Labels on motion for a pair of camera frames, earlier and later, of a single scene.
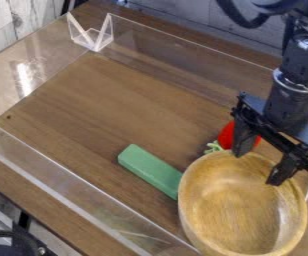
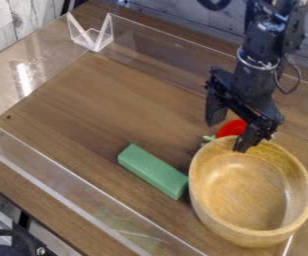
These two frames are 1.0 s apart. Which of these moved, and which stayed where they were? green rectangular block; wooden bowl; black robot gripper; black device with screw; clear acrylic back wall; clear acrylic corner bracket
Moved: wooden bowl; black robot gripper
Stayed: black device with screw; clear acrylic corner bracket; clear acrylic back wall; green rectangular block
